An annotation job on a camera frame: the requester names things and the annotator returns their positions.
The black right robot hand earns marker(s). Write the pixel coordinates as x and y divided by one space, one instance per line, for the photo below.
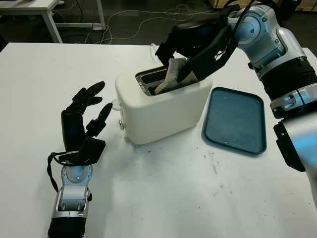
195 37

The white desk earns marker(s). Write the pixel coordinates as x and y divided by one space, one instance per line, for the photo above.
29 6

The wooden crate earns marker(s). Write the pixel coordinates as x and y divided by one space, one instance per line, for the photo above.
215 2

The cream white toaster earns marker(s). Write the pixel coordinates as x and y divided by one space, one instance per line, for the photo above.
161 119

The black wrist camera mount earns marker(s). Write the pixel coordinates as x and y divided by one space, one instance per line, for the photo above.
91 148
210 62

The black trash bin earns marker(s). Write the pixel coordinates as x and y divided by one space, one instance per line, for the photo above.
292 10

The slice of bread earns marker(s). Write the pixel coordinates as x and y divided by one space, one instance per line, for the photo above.
171 72

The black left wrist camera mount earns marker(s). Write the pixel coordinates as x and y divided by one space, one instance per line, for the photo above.
91 148

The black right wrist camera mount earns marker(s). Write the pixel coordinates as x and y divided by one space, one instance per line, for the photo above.
210 62

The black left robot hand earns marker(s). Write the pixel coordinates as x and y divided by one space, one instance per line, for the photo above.
73 129

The white toaster lever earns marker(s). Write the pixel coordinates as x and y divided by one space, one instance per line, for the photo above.
115 105

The blue plastic tray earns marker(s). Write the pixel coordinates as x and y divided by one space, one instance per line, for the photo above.
235 121

